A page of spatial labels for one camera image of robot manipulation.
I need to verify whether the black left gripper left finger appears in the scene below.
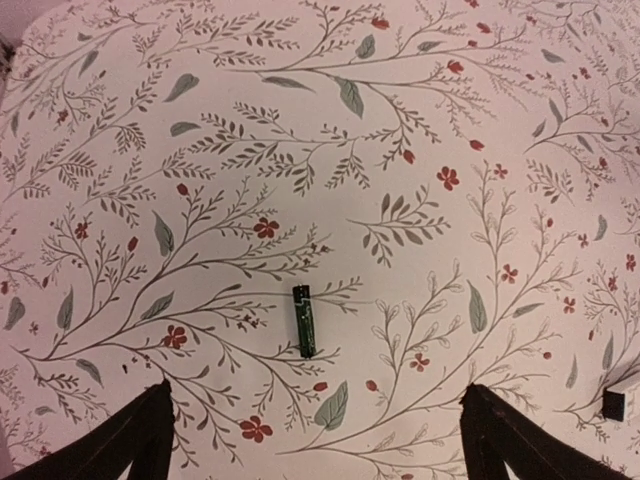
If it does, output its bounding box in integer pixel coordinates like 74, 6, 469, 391
6, 380, 174, 479

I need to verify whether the floral patterned table mat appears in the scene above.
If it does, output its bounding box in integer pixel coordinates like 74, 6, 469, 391
1, 1, 639, 479

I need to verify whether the dark green battery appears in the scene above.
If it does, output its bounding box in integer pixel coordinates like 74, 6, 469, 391
292, 285, 317, 359

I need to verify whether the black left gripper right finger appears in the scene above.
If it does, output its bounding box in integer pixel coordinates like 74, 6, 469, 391
460, 383, 626, 480

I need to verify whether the white remote control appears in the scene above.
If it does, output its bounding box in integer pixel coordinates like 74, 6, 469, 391
601, 359, 639, 422

